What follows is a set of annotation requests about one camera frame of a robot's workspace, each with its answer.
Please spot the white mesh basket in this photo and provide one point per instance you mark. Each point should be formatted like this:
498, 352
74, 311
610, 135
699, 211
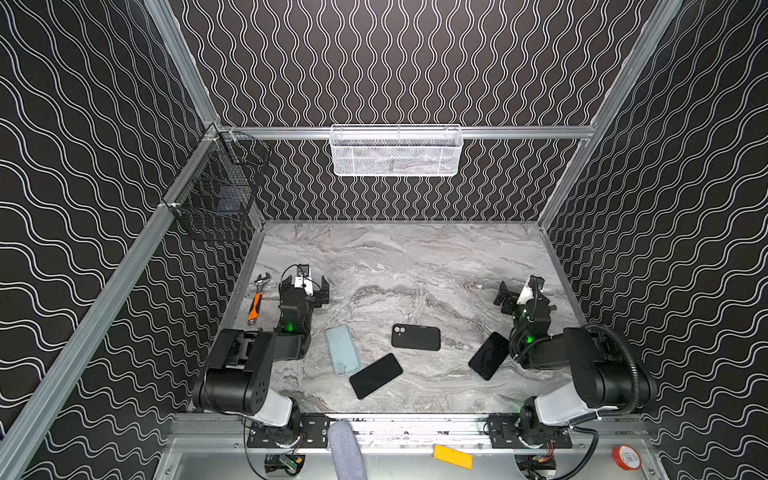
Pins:
391, 150

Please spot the black wire basket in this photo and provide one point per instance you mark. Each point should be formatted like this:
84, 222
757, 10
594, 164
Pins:
219, 203

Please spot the black phone on table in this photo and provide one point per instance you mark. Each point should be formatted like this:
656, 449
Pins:
375, 376

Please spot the light blue phone case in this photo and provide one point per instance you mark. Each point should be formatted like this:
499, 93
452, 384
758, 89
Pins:
342, 351

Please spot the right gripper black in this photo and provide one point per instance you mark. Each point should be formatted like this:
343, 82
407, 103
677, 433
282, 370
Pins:
523, 306

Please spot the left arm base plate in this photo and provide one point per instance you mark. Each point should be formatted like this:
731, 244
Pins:
308, 431

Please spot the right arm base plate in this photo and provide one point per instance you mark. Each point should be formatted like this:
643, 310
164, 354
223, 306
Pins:
507, 431

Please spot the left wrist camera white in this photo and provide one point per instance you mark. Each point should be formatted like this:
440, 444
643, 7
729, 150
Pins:
303, 280

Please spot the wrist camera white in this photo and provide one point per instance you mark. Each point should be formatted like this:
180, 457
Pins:
526, 295
303, 280

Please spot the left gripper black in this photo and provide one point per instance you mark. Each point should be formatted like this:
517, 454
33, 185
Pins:
303, 294

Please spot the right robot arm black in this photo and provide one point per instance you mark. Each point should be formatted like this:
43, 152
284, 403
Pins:
607, 378

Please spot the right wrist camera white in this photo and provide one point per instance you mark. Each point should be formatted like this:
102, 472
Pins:
526, 295

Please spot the red tape roll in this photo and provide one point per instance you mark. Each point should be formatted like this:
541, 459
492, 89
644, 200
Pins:
627, 458

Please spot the yellow card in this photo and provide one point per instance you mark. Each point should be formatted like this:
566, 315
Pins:
453, 457

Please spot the orange adjustable wrench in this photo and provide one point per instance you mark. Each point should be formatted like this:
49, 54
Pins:
259, 283

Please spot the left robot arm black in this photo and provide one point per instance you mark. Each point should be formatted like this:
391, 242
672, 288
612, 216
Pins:
235, 380

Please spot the blue phone black screen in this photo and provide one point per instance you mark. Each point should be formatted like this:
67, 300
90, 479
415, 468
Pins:
490, 356

